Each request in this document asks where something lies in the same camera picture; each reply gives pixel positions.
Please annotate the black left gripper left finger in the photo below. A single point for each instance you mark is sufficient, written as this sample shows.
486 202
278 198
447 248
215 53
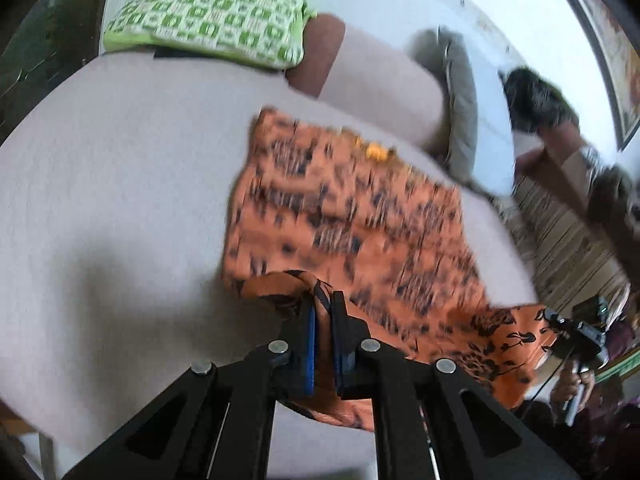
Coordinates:
217 423

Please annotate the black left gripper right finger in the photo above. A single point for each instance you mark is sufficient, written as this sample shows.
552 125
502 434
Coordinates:
431 421

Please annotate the orange black floral garment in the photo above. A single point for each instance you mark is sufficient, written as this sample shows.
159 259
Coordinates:
318 210

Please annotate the person's right hand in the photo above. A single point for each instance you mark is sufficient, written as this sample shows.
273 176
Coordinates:
573 383

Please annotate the brown wooden headboard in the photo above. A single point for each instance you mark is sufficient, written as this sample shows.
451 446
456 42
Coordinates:
604 196

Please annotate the grey blue pillow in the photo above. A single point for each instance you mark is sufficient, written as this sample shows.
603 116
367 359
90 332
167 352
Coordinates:
480 146

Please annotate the dark furry cushion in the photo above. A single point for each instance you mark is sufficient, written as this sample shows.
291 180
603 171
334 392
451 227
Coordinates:
534 102

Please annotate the pink quilted bed mattress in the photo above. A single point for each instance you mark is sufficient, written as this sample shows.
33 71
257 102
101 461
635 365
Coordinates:
115 197

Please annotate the pink brown bolster cushion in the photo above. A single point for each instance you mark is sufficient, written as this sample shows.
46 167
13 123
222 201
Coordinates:
367 78

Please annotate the green white patterned pillow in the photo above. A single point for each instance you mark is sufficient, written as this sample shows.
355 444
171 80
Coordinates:
262 33

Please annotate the framed wall picture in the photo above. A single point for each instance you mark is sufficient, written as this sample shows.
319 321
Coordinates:
618 62

